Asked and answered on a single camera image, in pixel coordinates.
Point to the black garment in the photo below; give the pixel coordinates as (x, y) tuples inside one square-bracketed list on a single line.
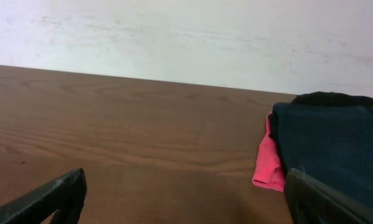
[(332, 99)]

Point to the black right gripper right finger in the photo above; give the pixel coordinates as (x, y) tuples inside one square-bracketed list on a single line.
[(313, 202)]

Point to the pink red garment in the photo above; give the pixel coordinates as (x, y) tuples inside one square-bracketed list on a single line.
[(268, 172)]

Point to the navy blue garment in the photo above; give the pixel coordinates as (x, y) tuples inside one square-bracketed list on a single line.
[(331, 144)]

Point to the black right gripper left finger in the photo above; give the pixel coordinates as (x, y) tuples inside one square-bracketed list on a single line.
[(62, 198)]

